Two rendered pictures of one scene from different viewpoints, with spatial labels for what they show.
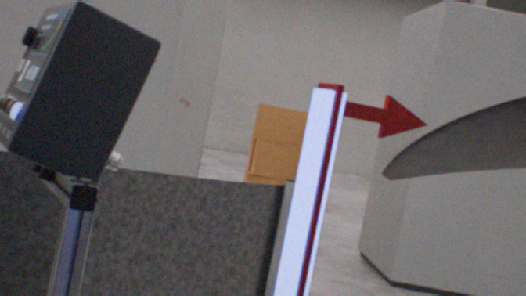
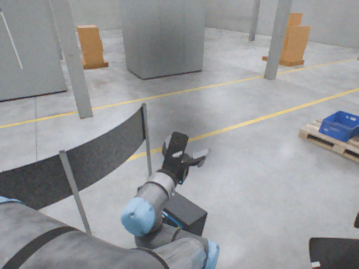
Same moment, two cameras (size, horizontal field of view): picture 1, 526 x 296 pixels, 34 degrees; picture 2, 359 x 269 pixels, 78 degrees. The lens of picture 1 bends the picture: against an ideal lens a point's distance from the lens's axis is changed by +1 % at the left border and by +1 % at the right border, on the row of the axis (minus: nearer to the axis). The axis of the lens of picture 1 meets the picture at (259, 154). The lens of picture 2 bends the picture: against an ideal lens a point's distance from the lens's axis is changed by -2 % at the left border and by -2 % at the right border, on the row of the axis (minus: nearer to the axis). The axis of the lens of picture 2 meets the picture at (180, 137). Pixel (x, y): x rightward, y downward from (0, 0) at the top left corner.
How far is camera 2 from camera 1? 0.99 m
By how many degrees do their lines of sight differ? 37
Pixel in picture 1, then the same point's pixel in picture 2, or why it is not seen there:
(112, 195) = (104, 142)
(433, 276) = (152, 73)
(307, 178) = not seen: outside the picture
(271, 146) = (88, 41)
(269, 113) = (83, 30)
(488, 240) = (164, 59)
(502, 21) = not seen: outside the picture
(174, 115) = (69, 61)
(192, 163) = (81, 74)
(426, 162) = not seen: outside the picture
